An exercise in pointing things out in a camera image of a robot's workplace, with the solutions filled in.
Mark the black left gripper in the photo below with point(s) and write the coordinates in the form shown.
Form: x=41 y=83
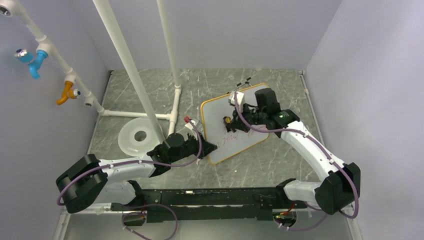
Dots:
x=207 y=148

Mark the blue plastic faucet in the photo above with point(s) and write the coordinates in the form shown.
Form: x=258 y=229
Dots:
x=34 y=63

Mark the white perforated disc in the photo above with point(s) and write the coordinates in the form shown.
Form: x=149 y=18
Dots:
x=137 y=137

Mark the orange plastic faucet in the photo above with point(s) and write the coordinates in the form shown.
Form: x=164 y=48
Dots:
x=68 y=93

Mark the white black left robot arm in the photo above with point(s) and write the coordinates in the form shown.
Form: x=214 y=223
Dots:
x=93 y=181

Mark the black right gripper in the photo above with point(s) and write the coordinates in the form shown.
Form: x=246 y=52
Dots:
x=237 y=123

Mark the yellow framed whiteboard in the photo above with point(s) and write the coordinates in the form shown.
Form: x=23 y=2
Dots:
x=229 y=144

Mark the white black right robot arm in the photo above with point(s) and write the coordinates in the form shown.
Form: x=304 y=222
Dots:
x=338 y=188

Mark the white pvc pipe frame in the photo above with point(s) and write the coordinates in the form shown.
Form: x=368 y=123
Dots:
x=10 y=8

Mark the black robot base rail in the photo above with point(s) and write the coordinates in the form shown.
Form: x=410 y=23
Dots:
x=259 y=203

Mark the black wire board stand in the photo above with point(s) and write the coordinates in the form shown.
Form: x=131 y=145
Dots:
x=242 y=84

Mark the yellow black whiteboard eraser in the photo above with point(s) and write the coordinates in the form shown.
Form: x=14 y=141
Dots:
x=227 y=121

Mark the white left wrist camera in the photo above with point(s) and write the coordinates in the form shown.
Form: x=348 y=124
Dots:
x=193 y=125

